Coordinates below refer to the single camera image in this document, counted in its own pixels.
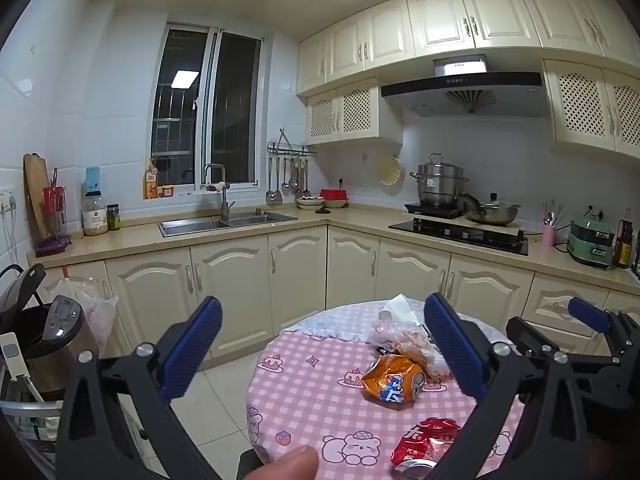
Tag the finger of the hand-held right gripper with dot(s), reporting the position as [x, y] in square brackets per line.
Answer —
[590, 314]
[527, 335]

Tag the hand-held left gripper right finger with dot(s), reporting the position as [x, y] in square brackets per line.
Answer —
[455, 347]

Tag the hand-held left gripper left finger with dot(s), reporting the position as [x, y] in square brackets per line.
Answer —
[192, 347]

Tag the clear plastic snack wrapper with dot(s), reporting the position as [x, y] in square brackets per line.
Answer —
[415, 350]

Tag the white tissue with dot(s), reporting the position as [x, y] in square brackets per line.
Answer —
[400, 307]

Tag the crushed orange can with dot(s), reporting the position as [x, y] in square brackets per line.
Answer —
[395, 380]

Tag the crushed red can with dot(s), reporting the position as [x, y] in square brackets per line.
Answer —
[425, 442]

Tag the person's left hand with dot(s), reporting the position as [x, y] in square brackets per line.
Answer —
[287, 465]

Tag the cream base cabinets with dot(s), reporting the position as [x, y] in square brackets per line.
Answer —
[230, 290]

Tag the green electric cooker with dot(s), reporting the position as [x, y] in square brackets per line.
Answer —
[590, 245]

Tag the dark sauce bottle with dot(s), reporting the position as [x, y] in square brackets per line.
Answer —
[622, 245]
[636, 257]

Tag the pink utensil cup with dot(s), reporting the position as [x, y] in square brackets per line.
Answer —
[549, 236]

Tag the translucent plastic bag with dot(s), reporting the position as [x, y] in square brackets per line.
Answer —
[100, 315]

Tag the black gas stove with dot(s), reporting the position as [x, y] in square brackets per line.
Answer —
[450, 235]

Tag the pink checked tablecloth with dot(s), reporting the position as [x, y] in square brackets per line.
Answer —
[310, 385]

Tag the steel pan with lid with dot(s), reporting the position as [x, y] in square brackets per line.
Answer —
[492, 212]

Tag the steel double sink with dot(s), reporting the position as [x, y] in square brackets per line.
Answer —
[250, 220]

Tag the black induction cooker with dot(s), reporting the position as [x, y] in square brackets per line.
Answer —
[430, 209]

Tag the steel kitchen faucet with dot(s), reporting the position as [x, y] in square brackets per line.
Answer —
[223, 200]

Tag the small green jar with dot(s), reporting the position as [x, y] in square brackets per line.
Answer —
[113, 217]

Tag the small red container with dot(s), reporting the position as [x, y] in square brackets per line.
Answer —
[166, 192]

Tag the clear jar with grains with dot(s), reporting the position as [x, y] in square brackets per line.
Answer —
[95, 217]

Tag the steel steamer pot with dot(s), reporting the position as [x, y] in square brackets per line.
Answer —
[439, 185]

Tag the orange dish soap bottle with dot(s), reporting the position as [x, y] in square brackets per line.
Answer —
[150, 182]

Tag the row of hanging utensils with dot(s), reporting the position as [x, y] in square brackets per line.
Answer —
[273, 195]

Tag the stack of bowls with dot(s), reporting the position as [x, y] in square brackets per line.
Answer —
[310, 202]

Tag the cream colander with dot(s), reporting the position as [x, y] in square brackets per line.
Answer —
[389, 171]

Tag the blue carton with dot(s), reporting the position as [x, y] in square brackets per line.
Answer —
[93, 180]

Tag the cream lattice door cabinet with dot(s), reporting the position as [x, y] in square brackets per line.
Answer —
[355, 110]
[585, 100]

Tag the wooden cutting board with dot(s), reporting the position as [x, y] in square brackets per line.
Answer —
[35, 185]

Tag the sliding window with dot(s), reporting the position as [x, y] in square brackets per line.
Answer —
[235, 110]

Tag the range hood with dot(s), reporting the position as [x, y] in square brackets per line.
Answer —
[460, 87]

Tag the metal utensil rail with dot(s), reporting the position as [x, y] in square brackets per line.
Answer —
[292, 149]

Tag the white wall outlet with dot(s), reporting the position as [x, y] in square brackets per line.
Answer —
[7, 200]

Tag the cream wall cabinets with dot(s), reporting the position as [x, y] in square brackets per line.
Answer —
[440, 20]

